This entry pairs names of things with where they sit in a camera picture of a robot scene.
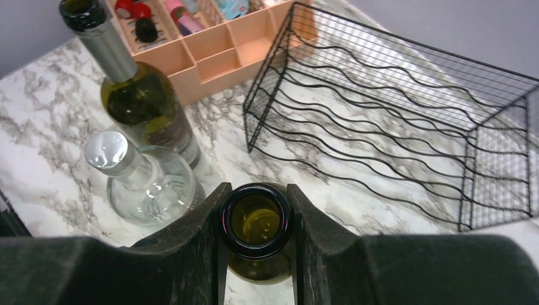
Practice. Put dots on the red and black small items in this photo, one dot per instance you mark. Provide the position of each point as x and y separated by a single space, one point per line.
145 29

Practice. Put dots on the green bottle silver foil neck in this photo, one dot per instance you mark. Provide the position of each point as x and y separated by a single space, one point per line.
137 96

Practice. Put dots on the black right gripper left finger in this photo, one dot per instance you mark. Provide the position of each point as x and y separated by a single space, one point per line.
183 263

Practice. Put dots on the clear round glass bottle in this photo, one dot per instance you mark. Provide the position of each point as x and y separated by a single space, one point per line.
148 186

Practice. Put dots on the green labelled wine bottle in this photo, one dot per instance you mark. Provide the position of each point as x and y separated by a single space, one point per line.
256 223

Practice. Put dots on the black wire wine rack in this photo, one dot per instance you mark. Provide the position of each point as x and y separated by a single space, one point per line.
448 137

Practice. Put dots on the peach plastic file organizer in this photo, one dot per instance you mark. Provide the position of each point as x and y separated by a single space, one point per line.
238 37

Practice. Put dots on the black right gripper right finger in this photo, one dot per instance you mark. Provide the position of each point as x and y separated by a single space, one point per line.
334 266

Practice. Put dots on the pink tube item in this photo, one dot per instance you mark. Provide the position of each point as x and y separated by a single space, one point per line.
182 17

